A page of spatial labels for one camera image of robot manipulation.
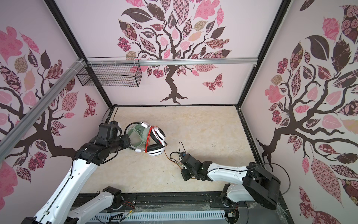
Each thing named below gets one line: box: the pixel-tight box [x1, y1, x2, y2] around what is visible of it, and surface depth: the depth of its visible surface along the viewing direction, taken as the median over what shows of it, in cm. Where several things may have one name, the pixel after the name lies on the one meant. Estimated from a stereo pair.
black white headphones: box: [124, 121, 168, 157], surface depth 71 cm
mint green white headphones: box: [124, 121, 150, 151], surface depth 94 cm
